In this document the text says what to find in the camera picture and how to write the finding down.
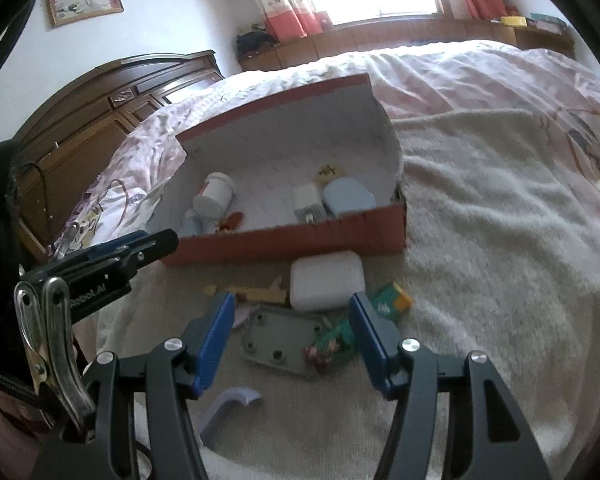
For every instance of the metal spring clip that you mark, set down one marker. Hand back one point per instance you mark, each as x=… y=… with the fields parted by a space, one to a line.
x=55 y=340
x=65 y=237

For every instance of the wooden window bench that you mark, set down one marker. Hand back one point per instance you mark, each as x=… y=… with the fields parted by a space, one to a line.
x=405 y=35

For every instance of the black bag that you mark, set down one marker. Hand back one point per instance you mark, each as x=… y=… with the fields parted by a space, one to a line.
x=255 y=42

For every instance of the white fleece blanket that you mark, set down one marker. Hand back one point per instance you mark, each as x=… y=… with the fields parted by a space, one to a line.
x=505 y=285

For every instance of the red cardboard box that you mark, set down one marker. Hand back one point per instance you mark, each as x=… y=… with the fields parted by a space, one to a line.
x=290 y=247

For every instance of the lilac plastic hook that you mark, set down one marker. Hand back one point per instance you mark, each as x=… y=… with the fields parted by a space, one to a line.
x=230 y=405

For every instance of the white rounded case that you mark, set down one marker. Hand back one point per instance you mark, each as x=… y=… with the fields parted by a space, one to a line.
x=327 y=280

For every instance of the green red toy figure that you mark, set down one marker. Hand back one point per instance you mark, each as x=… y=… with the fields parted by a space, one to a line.
x=330 y=347

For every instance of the stack of books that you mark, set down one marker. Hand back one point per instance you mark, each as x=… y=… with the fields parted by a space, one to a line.
x=547 y=22

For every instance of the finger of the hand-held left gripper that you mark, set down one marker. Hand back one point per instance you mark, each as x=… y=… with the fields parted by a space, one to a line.
x=152 y=249
x=105 y=243

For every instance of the white pill bottle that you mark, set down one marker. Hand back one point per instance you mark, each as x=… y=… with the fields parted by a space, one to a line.
x=215 y=194

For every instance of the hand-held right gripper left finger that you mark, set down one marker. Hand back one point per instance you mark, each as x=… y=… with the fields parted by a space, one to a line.
x=215 y=340

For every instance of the white charger plug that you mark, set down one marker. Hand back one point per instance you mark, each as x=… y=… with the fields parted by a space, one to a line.
x=310 y=202

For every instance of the light blue plastic piece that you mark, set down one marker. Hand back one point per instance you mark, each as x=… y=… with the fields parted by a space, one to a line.
x=350 y=197

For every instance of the small red toy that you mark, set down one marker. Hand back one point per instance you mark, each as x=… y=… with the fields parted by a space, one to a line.
x=230 y=222

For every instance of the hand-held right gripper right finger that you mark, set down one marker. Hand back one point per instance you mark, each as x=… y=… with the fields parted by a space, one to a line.
x=372 y=345

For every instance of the pink printed quilt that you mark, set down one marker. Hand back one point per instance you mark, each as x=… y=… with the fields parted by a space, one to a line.
x=480 y=75

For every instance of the yellow box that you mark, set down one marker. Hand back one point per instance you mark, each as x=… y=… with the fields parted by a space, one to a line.
x=514 y=21

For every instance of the wooden puzzle piece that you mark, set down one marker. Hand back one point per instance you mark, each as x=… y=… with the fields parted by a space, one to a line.
x=255 y=294

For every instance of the dark wooden headboard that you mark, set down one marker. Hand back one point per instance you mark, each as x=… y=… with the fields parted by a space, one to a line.
x=90 y=125

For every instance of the grey plastic enclosure lid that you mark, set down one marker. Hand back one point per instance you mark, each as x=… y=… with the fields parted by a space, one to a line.
x=280 y=340

